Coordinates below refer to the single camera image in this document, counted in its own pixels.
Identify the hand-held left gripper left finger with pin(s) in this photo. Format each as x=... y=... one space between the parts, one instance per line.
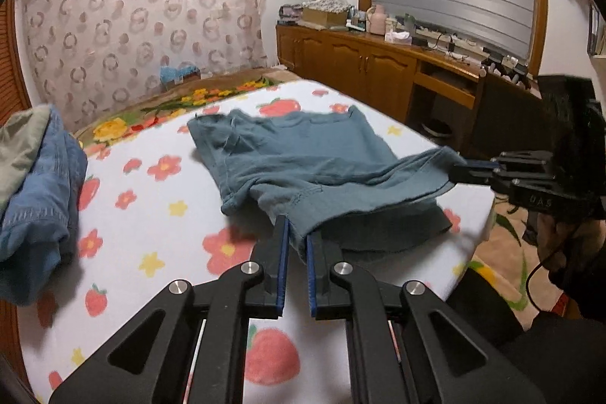
x=282 y=271

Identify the white fruit print blanket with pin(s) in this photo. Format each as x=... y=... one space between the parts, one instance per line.
x=156 y=214

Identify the dark waste bin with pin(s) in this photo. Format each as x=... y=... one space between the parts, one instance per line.
x=435 y=129

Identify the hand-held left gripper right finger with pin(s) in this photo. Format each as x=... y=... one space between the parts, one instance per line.
x=312 y=276

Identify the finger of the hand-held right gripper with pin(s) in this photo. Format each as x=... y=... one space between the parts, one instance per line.
x=473 y=176
x=525 y=159

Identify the pink tissue box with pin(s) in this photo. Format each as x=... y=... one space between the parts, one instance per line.
x=397 y=37

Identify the circle patterned wall curtain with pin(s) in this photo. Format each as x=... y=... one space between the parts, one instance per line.
x=118 y=30

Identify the wooden louvred wardrobe door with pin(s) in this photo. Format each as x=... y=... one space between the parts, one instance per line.
x=12 y=53

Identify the blue jeans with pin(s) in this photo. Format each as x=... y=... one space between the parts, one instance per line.
x=38 y=205

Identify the dark flat panel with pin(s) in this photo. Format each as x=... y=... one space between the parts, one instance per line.
x=511 y=115

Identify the teal pants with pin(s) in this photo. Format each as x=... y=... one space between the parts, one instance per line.
x=307 y=153

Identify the person's right hand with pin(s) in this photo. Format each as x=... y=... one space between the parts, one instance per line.
x=549 y=238

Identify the cardboard box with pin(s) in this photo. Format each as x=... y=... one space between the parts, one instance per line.
x=322 y=17

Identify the blue packet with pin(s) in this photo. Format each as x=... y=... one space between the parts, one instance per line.
x=173 y=75

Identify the person's black clothing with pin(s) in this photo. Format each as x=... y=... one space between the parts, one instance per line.
x=558 y=361

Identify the olive grey garment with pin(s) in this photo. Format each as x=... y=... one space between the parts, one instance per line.
x=19 y=148

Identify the wooden cabinet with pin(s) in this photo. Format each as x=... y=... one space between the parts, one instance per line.
x=350 y=58

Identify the pink thermos jug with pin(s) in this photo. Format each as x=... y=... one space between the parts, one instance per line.
x=376 y=23

